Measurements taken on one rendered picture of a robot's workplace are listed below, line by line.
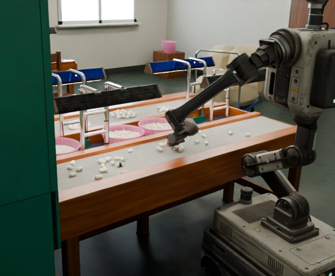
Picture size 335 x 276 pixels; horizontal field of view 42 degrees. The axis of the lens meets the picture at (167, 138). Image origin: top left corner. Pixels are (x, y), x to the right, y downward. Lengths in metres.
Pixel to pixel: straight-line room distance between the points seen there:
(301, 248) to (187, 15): 6.90
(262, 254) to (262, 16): 5.69
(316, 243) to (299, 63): 0.88
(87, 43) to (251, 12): 2.85
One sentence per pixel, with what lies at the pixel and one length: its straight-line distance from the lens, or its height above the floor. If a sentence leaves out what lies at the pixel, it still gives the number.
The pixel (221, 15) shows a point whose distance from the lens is 8.07.
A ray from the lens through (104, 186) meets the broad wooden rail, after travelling 1.98.
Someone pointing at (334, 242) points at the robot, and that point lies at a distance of 2.32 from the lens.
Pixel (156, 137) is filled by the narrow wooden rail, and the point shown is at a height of 0.76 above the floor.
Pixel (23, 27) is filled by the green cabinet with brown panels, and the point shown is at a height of 1.47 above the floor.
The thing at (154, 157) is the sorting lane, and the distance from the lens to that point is 2.36.
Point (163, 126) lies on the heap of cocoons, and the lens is 2.90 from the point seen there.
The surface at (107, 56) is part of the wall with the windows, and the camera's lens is 8.29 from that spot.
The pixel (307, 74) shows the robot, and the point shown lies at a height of 1.29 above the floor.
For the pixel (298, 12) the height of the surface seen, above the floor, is 1.29.
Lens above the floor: 1.62
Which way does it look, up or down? 19 degrees down
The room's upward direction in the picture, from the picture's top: 2 degrees clockwise
